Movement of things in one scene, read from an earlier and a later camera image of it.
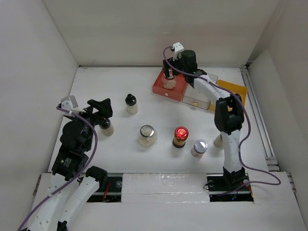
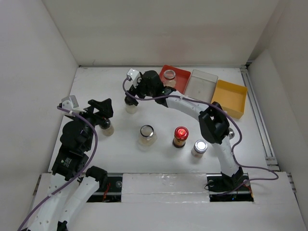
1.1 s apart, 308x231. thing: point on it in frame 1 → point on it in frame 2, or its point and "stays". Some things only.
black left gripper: x=104 y=108 stays
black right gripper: x=170 y=61 → x=135 y=90
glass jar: x=170 y=83 stays
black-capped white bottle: x=132 y=106 stays
